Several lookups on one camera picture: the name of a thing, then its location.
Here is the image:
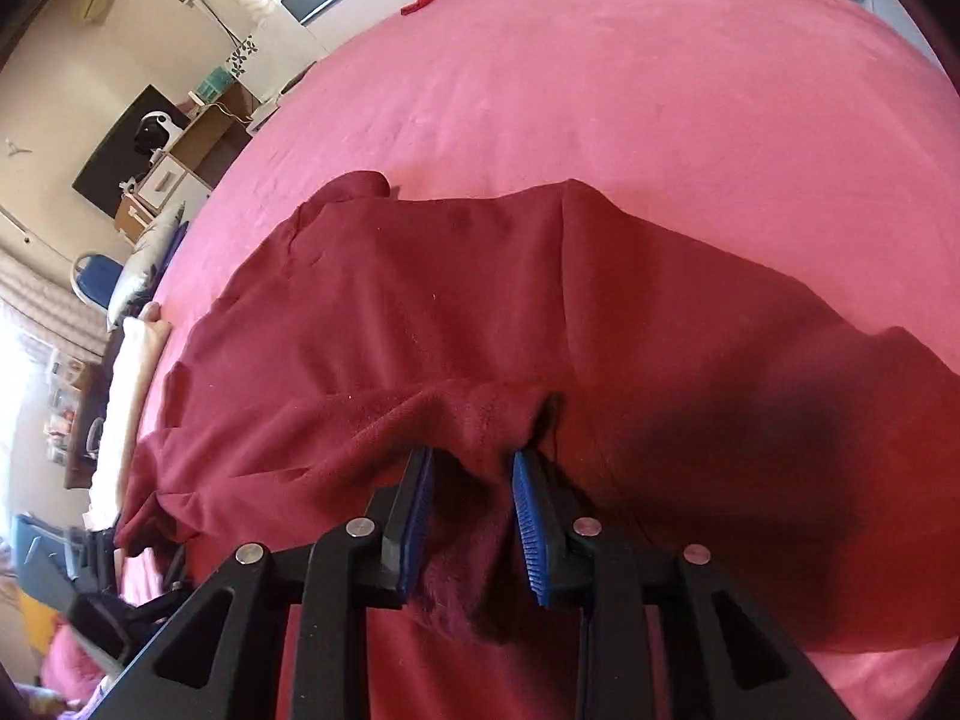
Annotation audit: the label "dark red fleece jacket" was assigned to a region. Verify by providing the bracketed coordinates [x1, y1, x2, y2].
[112, 169, 960, 653]

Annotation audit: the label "cream folded blanket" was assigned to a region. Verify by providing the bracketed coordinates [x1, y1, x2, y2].
[83, 301, 172, 532]

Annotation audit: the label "blue chair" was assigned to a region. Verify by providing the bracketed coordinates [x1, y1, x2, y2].
[70, 252, 124, 312]

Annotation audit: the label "black monitor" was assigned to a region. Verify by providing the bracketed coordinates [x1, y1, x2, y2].
[71, 85, 189, 218]

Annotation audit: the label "white headphones on stand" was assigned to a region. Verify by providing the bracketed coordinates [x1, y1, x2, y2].
[133, 110, 184, 158]

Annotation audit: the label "wooden desk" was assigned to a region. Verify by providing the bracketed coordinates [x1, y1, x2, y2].
[114, 82, 259, 244]

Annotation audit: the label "teal box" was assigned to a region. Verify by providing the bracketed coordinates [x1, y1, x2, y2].
[190, 65, 235, 104]

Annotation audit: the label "pink bed blanket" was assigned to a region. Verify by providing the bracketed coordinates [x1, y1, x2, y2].
[140, 0, 958, 718]

